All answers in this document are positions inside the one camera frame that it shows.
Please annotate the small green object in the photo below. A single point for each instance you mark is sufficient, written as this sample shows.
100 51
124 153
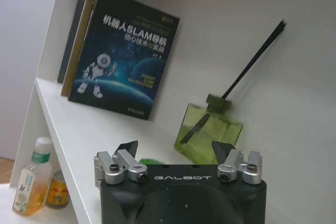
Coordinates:
151 161

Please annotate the black reed diffuser stick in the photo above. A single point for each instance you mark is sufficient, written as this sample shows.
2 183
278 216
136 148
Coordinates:
252 61

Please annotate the dark grey book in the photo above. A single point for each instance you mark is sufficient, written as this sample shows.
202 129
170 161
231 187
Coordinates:
70 37

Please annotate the white shelf unit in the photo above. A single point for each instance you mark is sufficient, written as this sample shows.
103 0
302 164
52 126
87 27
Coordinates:
86 129

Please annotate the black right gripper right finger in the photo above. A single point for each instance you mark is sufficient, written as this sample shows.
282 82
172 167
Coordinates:
236 166

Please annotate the small yellow red can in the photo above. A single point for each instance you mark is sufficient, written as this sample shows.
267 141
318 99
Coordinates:
57 191

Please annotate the tea drink plastic bottle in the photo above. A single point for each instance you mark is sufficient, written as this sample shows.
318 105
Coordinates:
32 179

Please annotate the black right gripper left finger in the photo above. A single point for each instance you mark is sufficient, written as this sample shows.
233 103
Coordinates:
123 165

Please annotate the tan spine book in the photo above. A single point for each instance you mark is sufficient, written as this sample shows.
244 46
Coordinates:
76 48

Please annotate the green glass diffuser bottle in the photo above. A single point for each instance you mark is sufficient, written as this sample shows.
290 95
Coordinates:
210 133

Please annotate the dark robot SLAM book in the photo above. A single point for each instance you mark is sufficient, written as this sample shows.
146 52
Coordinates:
123 56

